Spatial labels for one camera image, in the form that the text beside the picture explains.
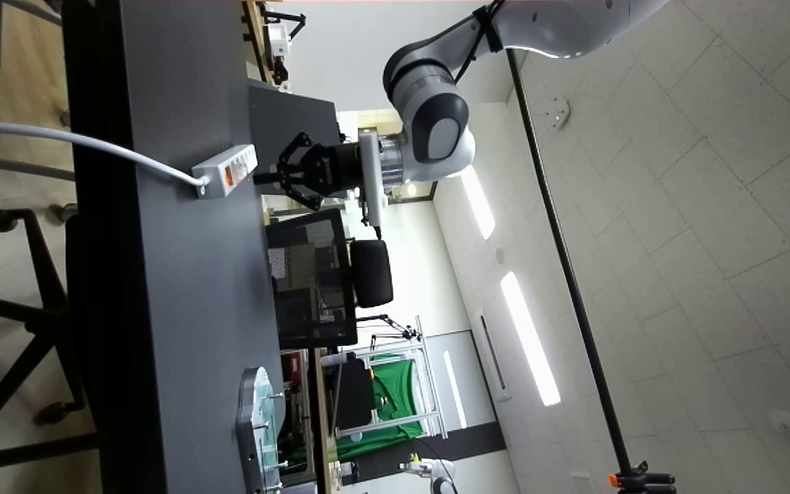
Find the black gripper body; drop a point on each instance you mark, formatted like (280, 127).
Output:
(335, 170)

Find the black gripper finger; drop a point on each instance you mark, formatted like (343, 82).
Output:
(296, 154)
(287, 186)

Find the white extension cord power strip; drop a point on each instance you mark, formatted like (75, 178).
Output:
(222, 172)

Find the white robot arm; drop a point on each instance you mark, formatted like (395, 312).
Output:
(421, 84)

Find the black monitor screen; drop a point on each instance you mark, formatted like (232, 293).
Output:
(311, 281)

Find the black office chair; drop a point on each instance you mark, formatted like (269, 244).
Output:
(370, 274)

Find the green cloth backdrop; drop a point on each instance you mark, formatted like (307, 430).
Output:
(383, 403)

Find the round glass dish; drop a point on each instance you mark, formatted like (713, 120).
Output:
(259, 421)

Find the black office chair base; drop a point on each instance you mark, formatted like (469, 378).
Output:
(49, 327)

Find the black ceiling pole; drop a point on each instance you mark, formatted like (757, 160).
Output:
(627, 480)

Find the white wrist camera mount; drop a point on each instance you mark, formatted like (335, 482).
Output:
(383, 164)

